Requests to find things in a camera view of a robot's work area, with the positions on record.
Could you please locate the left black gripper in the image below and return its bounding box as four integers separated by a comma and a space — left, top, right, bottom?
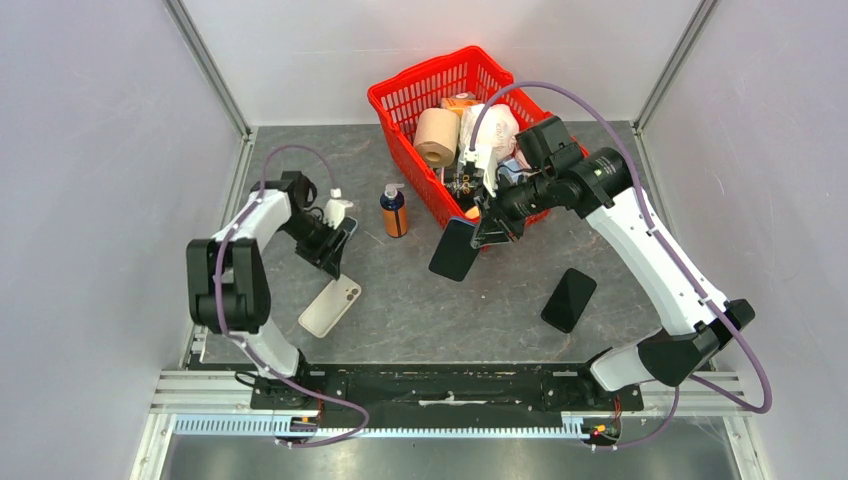
279, 213, 350, 280

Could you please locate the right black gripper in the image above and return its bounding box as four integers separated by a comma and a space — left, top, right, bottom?
472, 167, 558, 245

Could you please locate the blue phone with black screen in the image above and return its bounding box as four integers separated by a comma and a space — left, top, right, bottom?
428, 217, 479, 282

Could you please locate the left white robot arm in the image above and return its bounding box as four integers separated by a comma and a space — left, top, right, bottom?
186, 171, 360, 409

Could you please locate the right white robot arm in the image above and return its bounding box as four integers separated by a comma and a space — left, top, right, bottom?
460, 116, 755, 409

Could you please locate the black phone on table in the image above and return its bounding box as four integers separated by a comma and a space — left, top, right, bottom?
541, 268, 597, 333

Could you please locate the black packet in basket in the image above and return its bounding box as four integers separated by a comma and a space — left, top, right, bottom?
443, 168, 483, 200

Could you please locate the orange label blue pump bottle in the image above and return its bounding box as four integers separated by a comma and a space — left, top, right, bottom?
379, 183, 409, 238

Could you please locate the white plastic bag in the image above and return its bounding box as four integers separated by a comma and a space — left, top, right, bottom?
458, 104, 519, 162

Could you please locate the beige toilet paper roll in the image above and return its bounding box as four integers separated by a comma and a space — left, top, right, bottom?
413, 108, 460, 168

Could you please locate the orange box in basket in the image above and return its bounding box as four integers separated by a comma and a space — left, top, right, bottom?
440, 92, 479, 117

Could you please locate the red plastic basket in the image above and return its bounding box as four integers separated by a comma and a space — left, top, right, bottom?
367, 46, 514, 226

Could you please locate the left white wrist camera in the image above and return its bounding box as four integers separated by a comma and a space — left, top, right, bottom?
323, 188, 354, 229

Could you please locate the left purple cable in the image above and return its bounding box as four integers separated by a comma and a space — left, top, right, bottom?
213, 144, 371, 450

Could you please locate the purple cable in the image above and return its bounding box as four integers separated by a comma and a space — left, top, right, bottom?
467, 80, 774, 452
213, 144, 371, 450

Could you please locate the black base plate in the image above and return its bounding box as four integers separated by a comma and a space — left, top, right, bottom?
235, 363, 644, 428

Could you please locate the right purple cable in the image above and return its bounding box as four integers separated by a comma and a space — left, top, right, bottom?
467, 80, 774, 452

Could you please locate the white toothed cable rail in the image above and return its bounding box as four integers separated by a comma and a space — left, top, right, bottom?
173, 413, 590, 440

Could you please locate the aluminium frame rail right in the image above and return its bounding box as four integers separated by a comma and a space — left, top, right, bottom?
632, 0, 720, 135

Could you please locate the aluminium frame rail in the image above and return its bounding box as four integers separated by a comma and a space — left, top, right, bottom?
632, 0, 720, 135
163, 0, 252, 139

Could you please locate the aluminium frame rail left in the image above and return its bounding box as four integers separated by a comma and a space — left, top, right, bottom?
163, 0, 252, 139

